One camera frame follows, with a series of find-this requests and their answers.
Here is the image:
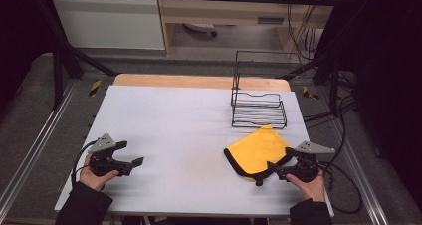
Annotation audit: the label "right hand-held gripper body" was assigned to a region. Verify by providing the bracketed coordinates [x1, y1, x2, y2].
[276, 140, 336, 183]

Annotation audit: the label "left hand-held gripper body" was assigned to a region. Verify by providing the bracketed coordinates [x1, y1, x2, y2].
[88, 133, 133, 178]

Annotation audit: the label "yellow cloth with black edge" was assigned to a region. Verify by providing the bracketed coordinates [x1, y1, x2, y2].
[223, 124, 295, 187]

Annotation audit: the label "black wire rack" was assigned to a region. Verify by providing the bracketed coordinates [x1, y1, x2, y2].
[230, 50, 302, 130]

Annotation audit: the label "person's left hand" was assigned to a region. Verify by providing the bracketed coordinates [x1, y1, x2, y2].
[79, 153, 120, 192]

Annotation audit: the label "person's right hand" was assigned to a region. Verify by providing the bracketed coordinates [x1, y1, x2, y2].
[286, 170, 328, 203]

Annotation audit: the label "yellow black tape strip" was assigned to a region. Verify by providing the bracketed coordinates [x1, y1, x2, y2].
[302, 85, 319, 101]
[88, 79, 104, 98]

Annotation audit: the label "white table cover sheet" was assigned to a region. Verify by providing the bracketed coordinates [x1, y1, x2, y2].
[54, 85, 335, 218]

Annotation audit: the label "black metal stand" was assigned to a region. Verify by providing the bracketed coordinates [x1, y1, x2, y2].
[282, 50, 344, 117]
[33, 0, 119, 111]

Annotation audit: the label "white cabinet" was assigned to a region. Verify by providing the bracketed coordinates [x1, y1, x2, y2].
[51, 0, 166, 51]

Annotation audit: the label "dark curtain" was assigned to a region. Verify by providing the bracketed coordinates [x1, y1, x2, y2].
[0, 0, 58, 114]
[317, 0, 422, 201]

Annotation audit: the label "white chair base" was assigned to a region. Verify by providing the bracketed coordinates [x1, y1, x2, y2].
[183, 22, 219, 38]

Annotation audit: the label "wooden desk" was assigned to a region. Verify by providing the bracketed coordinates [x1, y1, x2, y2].
[155, 0, 342, 58]

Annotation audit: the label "left hand-held gripper cable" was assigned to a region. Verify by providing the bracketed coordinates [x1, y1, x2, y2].
[70, 139, 100, 189]

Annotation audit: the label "hand-held gripper cable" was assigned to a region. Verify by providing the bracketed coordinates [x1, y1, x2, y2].
[70, 139, 100, 189]
[317, 160, 363, 215]

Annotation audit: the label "right hand-held gripper cable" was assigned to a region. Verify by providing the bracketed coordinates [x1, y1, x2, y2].
[317, 160, 363, 215]

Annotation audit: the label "aluminium rail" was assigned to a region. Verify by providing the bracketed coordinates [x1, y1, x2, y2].
[326, 118, 390, 225]
[0, 80, 80, 216]

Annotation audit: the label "black floor cables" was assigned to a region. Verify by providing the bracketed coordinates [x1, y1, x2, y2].
[303, 70, 358, 130]

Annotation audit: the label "hanging black cables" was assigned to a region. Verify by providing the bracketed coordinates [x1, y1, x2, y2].
[286, 2, 317, 62]

